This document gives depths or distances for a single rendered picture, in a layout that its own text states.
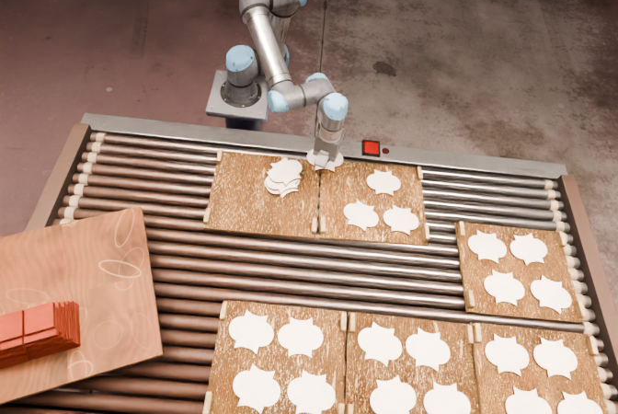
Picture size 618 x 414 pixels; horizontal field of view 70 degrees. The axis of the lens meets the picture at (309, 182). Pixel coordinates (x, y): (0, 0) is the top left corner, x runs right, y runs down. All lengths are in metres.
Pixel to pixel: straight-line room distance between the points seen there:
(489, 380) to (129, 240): 1.24
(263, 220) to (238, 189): 0.17
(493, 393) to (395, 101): 2.30
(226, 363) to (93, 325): 0.41
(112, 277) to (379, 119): 2.27
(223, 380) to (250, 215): 0.56
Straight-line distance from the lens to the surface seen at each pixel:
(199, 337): 1.52
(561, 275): 1.88
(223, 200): 1.68
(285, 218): 1.64
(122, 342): 1.44
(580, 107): 4.09
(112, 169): 1.86
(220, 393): 1.47
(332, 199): 1.70
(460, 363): 1.60
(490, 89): 3.81
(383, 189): 1.75
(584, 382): 1.79
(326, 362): 1.48
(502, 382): 1.64
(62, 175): 1.87
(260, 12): 1.55
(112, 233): 1.57
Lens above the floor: 2.39
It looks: 57 degrees down
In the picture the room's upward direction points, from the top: 9 degrees clockwise
